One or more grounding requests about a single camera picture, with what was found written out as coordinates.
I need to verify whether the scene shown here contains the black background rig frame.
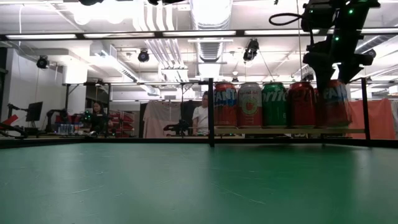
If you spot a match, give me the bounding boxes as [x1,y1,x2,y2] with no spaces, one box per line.
[62,81,212,138]

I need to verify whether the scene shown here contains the red storage bins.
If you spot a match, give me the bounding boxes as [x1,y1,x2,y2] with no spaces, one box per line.
[110,110,137,138]

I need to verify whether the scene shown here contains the black overhead light bar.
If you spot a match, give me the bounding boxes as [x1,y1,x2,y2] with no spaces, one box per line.
[0,27,398,41]

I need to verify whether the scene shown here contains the wooden shelf with black frame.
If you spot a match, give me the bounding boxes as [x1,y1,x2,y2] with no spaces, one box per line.
[206,77,371,147]

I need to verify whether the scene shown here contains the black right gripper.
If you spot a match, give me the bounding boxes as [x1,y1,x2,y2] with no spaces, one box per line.
[302,39,374,94]

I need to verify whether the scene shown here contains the white hanging sheet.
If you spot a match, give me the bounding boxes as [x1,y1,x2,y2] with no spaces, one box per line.
[142,100,184,139]

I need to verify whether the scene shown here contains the green Sprite can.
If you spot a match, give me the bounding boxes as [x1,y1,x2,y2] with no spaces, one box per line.
[261,82,289,129]

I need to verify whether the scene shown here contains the green table mat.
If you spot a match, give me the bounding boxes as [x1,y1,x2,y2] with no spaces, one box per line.
[0,142,398,224]

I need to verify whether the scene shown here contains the silver can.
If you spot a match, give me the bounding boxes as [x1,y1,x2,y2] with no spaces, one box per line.
[237,82,264,129]

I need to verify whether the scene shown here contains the red soda can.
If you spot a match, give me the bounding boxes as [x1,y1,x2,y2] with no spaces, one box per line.
[287,81,318,129]

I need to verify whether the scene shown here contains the black monitor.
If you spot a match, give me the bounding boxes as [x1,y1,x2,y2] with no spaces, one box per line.
[25,101,44,123]

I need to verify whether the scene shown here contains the person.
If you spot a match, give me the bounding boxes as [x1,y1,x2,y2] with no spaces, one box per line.
[83,101,113,136]
[191,91,210,136]

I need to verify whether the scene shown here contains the red cloth panel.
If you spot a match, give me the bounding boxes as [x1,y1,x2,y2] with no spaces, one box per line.
[348,97,397,141]

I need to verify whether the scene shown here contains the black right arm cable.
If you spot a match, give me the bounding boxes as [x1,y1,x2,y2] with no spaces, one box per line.
[268,12,315,47]

